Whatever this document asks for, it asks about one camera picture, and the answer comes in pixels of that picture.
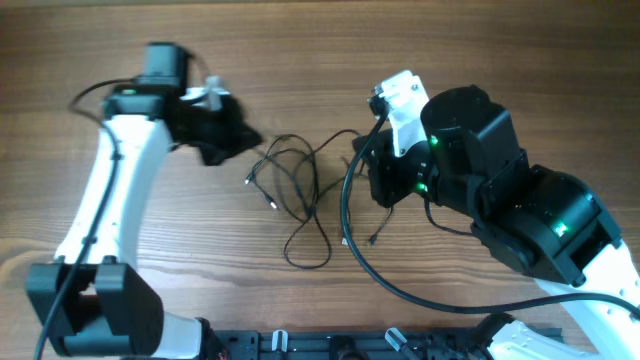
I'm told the thick black left camera cable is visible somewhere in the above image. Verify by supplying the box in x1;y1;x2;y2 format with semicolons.
32;78;136;360

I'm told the black base rail with clips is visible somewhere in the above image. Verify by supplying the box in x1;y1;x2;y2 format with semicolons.
212;328;492;360

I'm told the thick black right camera cable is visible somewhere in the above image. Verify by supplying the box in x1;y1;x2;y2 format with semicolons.
339;112;640;321

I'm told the thin black USB cable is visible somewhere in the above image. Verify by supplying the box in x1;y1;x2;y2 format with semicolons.
243;128;364;270
339;154;474;247

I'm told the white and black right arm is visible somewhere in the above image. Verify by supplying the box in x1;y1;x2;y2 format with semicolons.
354;84;639;359

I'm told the thick black camera cable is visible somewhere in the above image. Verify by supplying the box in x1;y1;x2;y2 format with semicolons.
339;112;640;321
32;78;136;360

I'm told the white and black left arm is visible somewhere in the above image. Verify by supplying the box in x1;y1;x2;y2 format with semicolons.
26;42;262;359

